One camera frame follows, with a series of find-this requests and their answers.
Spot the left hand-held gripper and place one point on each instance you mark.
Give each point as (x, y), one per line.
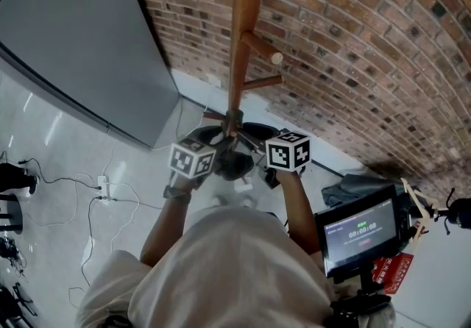
(191, 159)

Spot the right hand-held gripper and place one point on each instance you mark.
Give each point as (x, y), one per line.
(287, 152)

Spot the wooden coat rack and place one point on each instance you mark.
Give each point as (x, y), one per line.
(243, 25)

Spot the person's right forearm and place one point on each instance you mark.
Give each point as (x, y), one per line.
(300, 209)

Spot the person's left forearm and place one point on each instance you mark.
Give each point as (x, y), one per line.
(163, 231)

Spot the black wristwatch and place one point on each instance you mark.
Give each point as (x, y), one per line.
(176, 194)

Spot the person's left white shoe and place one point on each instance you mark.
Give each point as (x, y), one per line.
(221, 201)

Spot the person's white shoe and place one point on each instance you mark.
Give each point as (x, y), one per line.
(221, 201)
(247, 202)

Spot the person's right white shoe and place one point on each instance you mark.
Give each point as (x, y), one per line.
(247, 202)

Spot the grey cloth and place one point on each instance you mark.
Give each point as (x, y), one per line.
(346, 187)

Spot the white power strip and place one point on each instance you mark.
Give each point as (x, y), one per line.
(104, 188)

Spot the black monitor screen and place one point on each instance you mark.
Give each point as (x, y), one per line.
(358, 232)

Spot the person's white shirt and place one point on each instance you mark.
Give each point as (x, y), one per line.
(228, 275)

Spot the grey cabinet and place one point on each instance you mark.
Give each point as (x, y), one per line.
(81, 43)

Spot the red cardboard box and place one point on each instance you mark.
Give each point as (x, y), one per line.
(395, 271)

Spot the black stool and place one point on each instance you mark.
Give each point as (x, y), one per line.
(11, 214)

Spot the black tripod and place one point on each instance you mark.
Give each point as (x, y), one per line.
(16, 304)

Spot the light wooden frame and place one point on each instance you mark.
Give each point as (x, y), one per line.
(419, 205)

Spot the black monitor mount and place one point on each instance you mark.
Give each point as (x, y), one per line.
(362, 301)

